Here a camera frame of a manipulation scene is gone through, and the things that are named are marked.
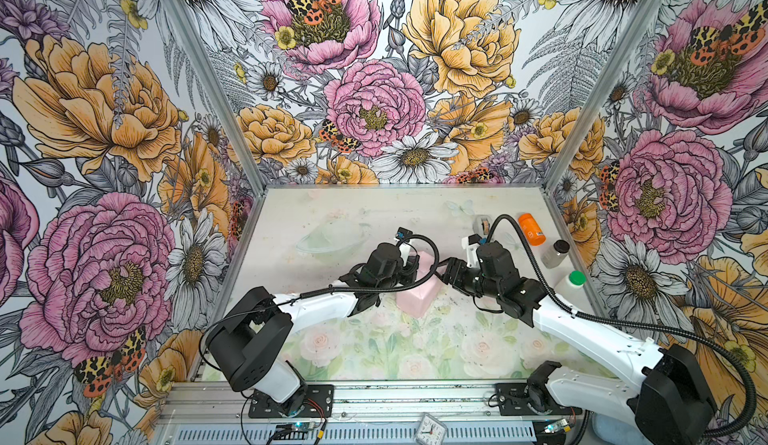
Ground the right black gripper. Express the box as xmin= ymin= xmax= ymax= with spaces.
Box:
xmin=429 ymin=257 xmax=501 ymax=299

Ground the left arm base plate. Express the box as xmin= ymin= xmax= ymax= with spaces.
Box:
xmin=248 ymin=384 xmax=335 ymax=419

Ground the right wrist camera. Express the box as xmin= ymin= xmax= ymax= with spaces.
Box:
xmin=461 ymin=234 xmax=521 ymax=282

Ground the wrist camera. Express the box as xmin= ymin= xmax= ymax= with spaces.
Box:
xmin=365 ymin=227 xmax=419 ymax=274
xmin=461 ymin=234 xmax=521 ymax=282

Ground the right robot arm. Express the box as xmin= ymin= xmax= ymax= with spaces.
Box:
xmin=438 ymin=258 xmax=716 ymax=444

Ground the grey tape dispenser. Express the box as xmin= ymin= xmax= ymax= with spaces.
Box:
xmin=473 ymin=215 xmax=492 ymax=237

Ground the white bottle green cap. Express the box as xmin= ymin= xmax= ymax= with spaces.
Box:
xmin=555 ymin=270 xmax=586 ymax=300

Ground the right black corrugated cable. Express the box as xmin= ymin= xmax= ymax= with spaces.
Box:
xmin=485 ymin=213 xmax=757 ymax=445

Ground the left black cable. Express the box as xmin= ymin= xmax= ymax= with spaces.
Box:
xmin=197 ymin=227 xmax=441 ymax=386

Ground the aluminium front rail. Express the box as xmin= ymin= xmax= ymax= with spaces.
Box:
xmin=155 ymin=378 xmax=667 ymax=425

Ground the small white clock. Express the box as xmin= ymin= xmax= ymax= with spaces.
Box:
xmin=414 ymin=414 xmax=447 ymax=445

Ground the purple wrapping paper sheet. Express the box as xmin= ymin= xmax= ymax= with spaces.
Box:
xmin=395 ymin=251 xmax=444 ymax=318

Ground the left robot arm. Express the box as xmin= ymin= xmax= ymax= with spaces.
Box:
xmin=201 ymin=265 xmax=432 ymax=405

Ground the orange bottle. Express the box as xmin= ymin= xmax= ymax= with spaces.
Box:
xmin=518 ymin=213 xmax=546 ymax=246

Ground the clear bottle black cap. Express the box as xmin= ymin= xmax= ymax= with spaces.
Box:
xmin=541 ymin=239 xmax=571 ymax=269

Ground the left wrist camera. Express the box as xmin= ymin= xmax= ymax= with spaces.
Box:
xmin=365 ymin=227 xmax=419 ymax=274

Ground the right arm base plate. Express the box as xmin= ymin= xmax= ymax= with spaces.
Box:
xmin=494 ymin=382 xmax=583 ymax=417

